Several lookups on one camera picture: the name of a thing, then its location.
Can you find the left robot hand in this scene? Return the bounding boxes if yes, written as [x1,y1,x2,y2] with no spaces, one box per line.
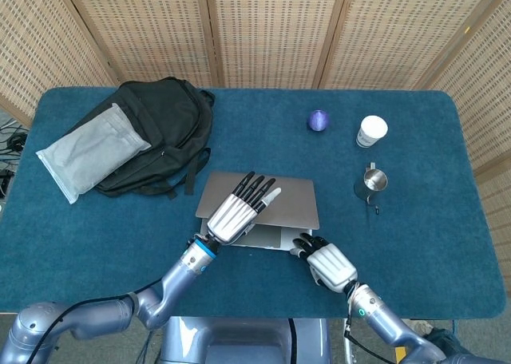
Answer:
[204,171,283,246]

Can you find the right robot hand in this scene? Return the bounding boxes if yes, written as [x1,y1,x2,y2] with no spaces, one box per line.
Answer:
[290,235,359,294]

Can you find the silver laptop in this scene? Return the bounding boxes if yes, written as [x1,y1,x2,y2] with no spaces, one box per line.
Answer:
[195,171,321,252]

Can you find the stainless steel pitcher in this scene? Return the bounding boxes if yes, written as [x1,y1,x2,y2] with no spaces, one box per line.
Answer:
[353,162,389,216]

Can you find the grey robot torso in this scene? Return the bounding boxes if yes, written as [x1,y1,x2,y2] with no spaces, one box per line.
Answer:
[159,315,333,364]

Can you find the black backpack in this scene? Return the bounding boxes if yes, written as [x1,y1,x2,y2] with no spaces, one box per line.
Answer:
[85,77,216,200]

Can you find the purple ball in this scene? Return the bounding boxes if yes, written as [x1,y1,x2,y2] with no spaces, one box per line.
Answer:
[307,109,332,134]

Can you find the white paper cup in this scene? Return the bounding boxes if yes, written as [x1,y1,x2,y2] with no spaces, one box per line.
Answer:
[355,115,389,149]

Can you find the blue table cloth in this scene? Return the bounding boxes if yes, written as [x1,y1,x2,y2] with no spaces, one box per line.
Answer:
[0,86,505,321]

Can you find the grey padded pouch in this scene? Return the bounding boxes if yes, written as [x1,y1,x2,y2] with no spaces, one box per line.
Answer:
[35,102,153,205]

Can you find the black floor cables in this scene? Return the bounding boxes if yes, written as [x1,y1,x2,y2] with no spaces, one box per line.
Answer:
[0,116,31,200]

